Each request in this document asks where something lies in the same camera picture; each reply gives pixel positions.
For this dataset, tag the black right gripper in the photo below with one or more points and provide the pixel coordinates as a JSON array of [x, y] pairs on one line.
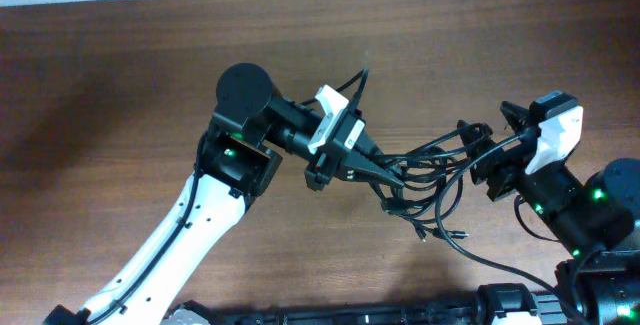
[[493, 161]]

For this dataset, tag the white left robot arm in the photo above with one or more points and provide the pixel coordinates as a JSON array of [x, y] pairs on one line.
[[235, 162]]

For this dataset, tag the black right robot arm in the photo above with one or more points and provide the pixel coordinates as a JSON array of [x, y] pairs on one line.
[[597, 221]]

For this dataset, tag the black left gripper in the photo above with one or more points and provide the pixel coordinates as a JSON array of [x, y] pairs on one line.
[[353, 168]]

